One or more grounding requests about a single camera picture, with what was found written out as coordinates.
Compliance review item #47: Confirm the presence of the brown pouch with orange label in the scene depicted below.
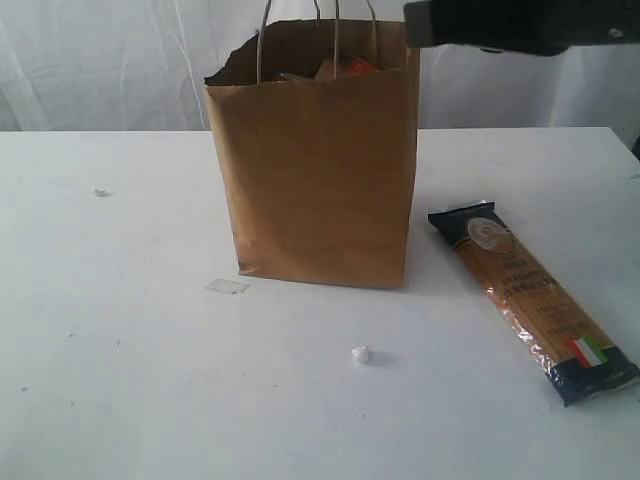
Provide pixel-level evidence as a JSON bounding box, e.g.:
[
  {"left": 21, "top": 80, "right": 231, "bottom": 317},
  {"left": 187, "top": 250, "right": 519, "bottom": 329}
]
[{"left": 314, "top": 57, "right": 378, "bottom": 81}]

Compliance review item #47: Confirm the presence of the brown paper bag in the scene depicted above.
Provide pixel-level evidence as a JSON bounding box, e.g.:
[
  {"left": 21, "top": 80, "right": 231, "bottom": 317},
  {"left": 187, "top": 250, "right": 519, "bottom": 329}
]
[{"left": 205, "top": 19, "right": 420, "bottom": 288}]

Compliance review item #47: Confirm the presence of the clear tape patch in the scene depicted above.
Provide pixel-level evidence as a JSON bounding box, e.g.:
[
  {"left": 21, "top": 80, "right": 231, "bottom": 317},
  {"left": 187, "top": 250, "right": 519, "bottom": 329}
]
[{"left": 206, "top": 279, "right": 250, "bottom": 295}]

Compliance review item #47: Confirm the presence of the white putty lump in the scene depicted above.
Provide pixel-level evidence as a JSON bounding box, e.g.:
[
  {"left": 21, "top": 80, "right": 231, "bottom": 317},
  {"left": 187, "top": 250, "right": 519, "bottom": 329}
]
[{"left": 351, "top": 345, "right": 371, "bottom": 365}]

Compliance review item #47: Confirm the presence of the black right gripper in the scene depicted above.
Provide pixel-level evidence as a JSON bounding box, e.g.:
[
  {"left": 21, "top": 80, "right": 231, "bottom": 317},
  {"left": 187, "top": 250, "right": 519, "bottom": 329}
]
[{"left": 403, "top": 0, "right": 639, "bottom": 56}]

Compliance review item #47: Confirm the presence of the spaghetti packet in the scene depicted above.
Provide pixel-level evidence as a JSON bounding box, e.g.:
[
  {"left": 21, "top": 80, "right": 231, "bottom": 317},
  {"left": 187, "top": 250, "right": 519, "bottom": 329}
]
[{"left": 427, "top": 202, "right": 639, "bottom": 406}]

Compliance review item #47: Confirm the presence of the small white paper scrap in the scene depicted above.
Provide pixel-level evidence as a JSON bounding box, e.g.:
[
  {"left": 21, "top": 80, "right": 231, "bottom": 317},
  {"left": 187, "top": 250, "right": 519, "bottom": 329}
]
[{"left": 94, "top": 188, "right": 113, "bottom": 198}]

